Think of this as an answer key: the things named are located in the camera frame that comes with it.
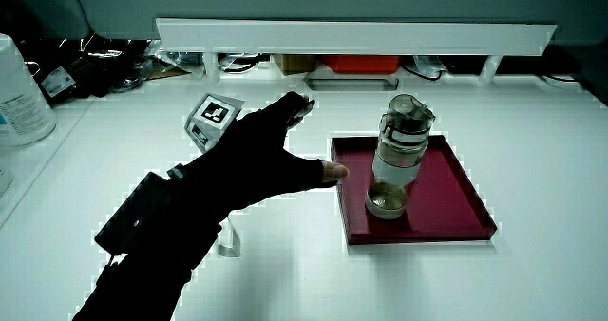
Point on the person's left hand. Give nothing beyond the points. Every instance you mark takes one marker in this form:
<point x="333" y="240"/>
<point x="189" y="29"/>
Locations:
<point x="247" y="159"/>

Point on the clear bottle with grey lid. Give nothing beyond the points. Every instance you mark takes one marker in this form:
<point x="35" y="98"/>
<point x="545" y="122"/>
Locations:
<point x="401" y="143"/>

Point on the clear acrylic stand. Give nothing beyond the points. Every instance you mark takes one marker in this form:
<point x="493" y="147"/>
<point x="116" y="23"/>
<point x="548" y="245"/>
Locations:
<point x="229" y="241"/>

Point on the brown cardboard box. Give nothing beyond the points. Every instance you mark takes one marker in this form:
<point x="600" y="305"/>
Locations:
<point x="294" y="63"/>

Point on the clear plastic bag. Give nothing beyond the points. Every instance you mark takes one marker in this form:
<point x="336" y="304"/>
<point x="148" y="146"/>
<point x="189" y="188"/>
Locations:
<point x="178" y="60"/>

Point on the grey flat tray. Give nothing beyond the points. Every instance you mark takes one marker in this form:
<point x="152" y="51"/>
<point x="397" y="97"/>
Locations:
<point x="350" y="83"/>

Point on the black wrist tracker box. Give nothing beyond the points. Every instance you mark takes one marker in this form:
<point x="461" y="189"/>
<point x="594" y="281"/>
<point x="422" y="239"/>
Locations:
<point x="130" y="216"/>

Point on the small metal cup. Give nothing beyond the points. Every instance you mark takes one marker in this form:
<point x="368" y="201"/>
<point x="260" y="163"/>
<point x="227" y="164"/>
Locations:
<point x="386" y="200"/>

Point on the orange box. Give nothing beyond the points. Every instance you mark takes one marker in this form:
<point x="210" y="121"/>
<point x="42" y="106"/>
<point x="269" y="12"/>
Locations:
<point x="361" y="63"/>

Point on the white desk shelf riser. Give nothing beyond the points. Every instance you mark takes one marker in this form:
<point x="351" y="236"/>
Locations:
<point x="351" y="38"/>

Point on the grey desk partition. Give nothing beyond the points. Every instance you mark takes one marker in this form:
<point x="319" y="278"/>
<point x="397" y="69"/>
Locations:
<point x="332" y="0"/>

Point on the black plastic bag with label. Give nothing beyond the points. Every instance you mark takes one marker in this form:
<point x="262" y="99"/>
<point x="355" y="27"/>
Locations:
<point x="81" y="74"/>

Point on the dark red tray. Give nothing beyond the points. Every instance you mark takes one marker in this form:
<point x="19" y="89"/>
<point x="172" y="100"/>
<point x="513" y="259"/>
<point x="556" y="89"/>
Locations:
<point x="446" y="202"/>

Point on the white plastic jug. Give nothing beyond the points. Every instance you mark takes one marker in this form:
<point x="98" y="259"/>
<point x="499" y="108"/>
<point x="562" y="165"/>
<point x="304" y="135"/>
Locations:
<point x="19" y="102"/>

